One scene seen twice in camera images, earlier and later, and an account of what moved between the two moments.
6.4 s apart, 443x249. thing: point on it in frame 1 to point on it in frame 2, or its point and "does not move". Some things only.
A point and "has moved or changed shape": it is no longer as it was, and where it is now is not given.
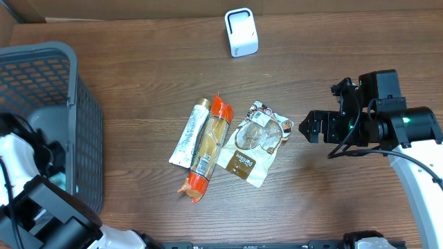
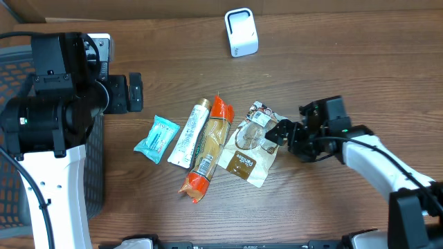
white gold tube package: x=183 y=149 does not move
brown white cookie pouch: x=255 y=142 does not move
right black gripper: x=328 y=117 to x=286 y=128
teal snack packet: x=59 y=179 has moved or changed shape
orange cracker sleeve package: x=208 y=148 does not move
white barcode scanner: x=241 y=30 does not move
